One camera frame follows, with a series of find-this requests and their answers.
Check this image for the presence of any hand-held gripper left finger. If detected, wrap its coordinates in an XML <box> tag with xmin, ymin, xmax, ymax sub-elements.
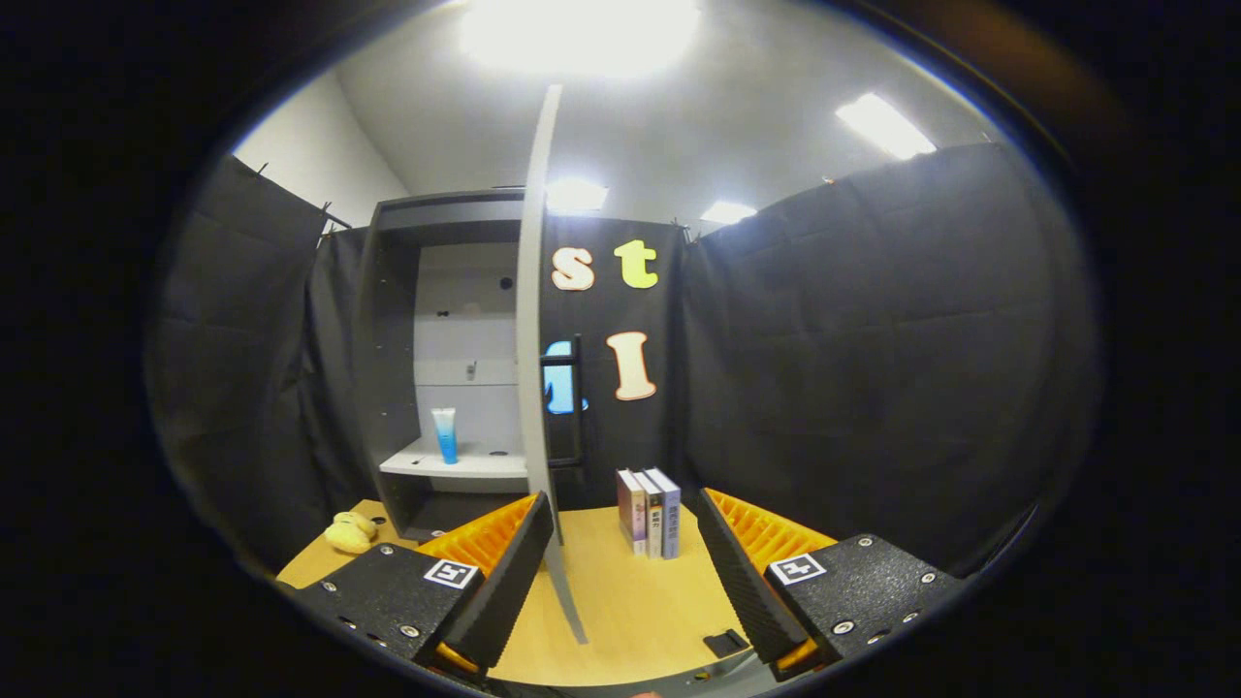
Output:
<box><xmin>281</xmin><ymin>491</ymin><xmax>557</xmax><ymax>682</ymax></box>

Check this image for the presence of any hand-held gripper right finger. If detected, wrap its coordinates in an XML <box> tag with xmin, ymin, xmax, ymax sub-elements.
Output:
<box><xmin>695</xmin><ymin>487</ymin><xmax>972</xmax><ymax>682</ymax></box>

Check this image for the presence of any black door handle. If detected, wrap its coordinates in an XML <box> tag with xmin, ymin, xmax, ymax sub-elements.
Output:
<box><xmin>540</xmin><ymin>334</ymin><xmax>589</xmax><ymax>472</ymax></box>

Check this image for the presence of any yellow plush toy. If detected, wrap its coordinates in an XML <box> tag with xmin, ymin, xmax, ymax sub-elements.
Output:
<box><xmin>324</xmin><ymin>511</ymin><xmax>379</xmax><ymax>555</ymax></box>

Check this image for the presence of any black backdrop cloth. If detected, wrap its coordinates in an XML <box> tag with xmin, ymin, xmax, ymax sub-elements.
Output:
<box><xmin>145</xmin><ymin>143</ymin><xmax>1101</xmax><ymax>583</ymax></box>

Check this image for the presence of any dark grey cabinet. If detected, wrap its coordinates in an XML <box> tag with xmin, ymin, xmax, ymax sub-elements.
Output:
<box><xmin>354</xmin><ymin>189</ymin><xmax>544</xmax><ymax>544</ymax></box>

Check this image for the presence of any long ceiling strip light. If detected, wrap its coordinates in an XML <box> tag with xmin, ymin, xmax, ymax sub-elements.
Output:
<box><xmin>836</xmin><ymin>92</ymin><xmax>938</xmax><ymax>161</ymax></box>

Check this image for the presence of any large ceiling light panel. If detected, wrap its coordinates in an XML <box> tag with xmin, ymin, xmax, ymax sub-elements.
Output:
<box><xmin>456</xmin><ymin>0</ymin><xmax>704</xmax><ymax>79</ymax></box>

